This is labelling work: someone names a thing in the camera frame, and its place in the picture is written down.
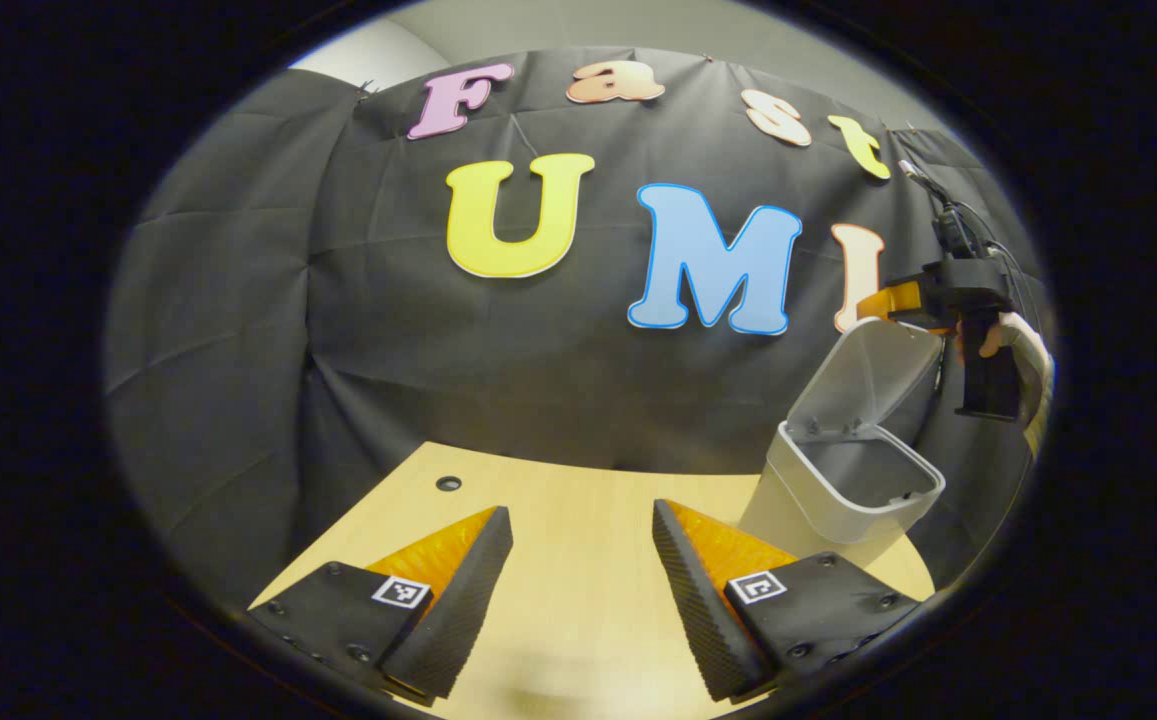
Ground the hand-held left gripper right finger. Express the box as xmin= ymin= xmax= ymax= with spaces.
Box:
xmin=652 ymin=499 xmax=926 ymax=704

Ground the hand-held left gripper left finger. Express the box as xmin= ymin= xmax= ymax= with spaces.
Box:
xmin=246 ymin=505 xmax=515 ymax=701

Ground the white desktop garbage bin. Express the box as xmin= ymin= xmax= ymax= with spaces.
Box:
xmin=738 ymin=317 xmax=947 ymax=547

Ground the wooden desktop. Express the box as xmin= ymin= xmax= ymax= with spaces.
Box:
xmin=248 ymin=442 xmax=939 ymax=720

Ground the black backdrop cloth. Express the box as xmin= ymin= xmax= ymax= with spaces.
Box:
xmin=103 ymin=48 xmax=1049 ymax=611

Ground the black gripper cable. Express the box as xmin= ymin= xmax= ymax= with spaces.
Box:
xmin=898 ymin=158 xmax=1039 ymax=301

